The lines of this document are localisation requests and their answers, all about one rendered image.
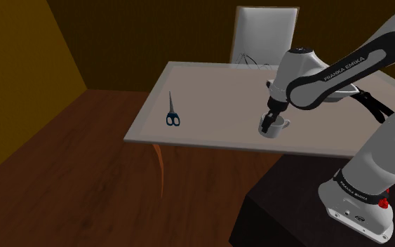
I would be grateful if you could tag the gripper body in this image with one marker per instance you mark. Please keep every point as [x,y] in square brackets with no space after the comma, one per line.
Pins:
[278,104]

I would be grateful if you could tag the white mug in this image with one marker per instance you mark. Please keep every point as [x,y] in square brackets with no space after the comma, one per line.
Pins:
[276,129]

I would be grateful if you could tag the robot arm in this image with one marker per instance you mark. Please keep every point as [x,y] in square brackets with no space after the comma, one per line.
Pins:
[382,143]

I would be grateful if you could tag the grey table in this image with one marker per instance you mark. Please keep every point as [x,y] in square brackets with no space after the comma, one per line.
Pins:
[217,95]

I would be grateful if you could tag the white chair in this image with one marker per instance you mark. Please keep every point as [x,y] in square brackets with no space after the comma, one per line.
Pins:
[264,30]

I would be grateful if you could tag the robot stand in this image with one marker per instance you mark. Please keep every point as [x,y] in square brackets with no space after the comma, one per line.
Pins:
[279,205]

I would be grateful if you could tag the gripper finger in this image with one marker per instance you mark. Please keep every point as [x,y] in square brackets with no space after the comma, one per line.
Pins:
[266,123]

